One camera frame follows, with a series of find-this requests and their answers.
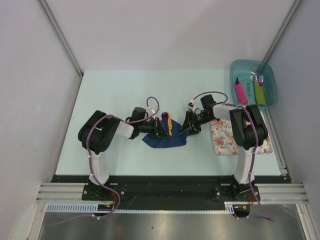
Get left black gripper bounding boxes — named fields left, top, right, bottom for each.
left=138, top=117, right=169, bottom=138

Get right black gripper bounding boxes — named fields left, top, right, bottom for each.
left=179, top=110, right=215, bottom=137

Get gold knife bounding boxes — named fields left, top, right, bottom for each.
left=167, top=112, right=173, bottom=136

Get dark blue paper napkin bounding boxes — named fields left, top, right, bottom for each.
left=142, top=120, right=190, bottom=149

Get purple spoon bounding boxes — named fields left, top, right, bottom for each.
left=161, top=112, right=169, bottom=122

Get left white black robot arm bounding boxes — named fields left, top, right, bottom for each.
left=77, top=107, right=171, bottom=200

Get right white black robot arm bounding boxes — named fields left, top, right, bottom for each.
left=179, top=91, right=269, bottom=201

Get green rolled napkin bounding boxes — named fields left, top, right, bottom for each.
left=254, top=81, right=267, bottom=106

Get floral cloth mat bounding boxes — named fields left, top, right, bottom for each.
left=209, top=118, right=274, bottom=156

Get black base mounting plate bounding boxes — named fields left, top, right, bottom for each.
left=51, top=174, right=292, bottom=211

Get teal plastic bin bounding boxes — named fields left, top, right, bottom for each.
left=230, top=59, right=278, bottom=111

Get iridescent fork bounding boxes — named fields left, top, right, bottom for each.
left=256, top=75, right=265, bottom=87

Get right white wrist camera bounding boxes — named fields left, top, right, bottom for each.
left=188, top=99, right=201, bottom=115

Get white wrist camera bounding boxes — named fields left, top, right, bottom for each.
left=188, top=99, right=201, bottom=115
left=148, top=106, right=159, bottom=119

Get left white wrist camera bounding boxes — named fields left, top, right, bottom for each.
left=148, top=106, right=159, bottom=119

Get white slotted cable duct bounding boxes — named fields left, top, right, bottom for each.
left=46, top=202, right=236, bottom=215

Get aluminium rail frame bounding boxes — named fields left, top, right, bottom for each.
left=37, top=124, right=312, bottom=240

